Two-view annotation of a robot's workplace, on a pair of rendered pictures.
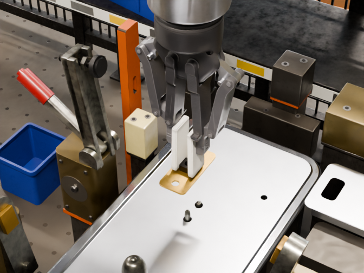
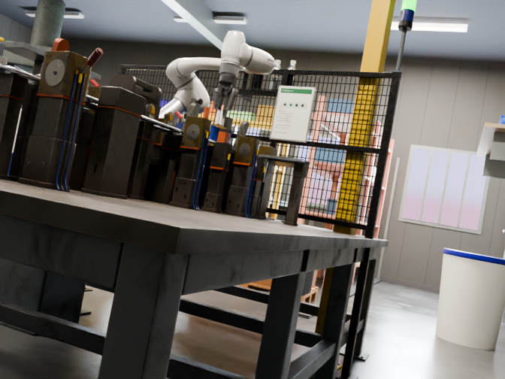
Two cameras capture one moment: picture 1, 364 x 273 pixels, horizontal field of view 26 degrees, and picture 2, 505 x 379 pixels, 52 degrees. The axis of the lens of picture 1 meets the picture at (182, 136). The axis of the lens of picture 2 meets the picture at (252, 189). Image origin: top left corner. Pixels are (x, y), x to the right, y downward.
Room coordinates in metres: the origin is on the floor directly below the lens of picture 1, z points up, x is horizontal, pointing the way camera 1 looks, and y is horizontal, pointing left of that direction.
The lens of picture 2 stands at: (-1.69, -0.11, 0.74)
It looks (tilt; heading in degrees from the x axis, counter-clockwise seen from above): 2 degrees up; 357
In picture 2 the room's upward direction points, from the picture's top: 10 degrees clockwise
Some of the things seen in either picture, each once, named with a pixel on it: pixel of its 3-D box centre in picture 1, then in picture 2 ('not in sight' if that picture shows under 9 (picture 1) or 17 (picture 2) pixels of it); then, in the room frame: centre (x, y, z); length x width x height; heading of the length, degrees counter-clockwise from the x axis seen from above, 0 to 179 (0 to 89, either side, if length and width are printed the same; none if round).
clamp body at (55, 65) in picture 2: not in sight; (59, 122); (-0.29, 0.37, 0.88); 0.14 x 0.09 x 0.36; 59
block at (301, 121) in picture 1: (274, 181); not in sight; (0.93, -0.15, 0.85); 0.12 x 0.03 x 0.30; 59
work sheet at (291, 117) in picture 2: not in sight; (292, 113); (1.13, -0.38, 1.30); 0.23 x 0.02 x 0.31; 59
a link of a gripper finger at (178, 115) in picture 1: (167, 122); not in sight; (0.73, 0.02, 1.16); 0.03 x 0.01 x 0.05; 59
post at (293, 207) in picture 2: not in sight; (296, 193); (0.65, -0.41, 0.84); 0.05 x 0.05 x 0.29; 59
